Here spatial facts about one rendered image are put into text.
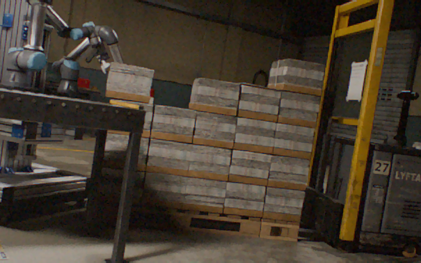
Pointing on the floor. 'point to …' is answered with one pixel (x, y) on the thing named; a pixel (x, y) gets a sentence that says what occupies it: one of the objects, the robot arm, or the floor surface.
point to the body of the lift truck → (387, 193)
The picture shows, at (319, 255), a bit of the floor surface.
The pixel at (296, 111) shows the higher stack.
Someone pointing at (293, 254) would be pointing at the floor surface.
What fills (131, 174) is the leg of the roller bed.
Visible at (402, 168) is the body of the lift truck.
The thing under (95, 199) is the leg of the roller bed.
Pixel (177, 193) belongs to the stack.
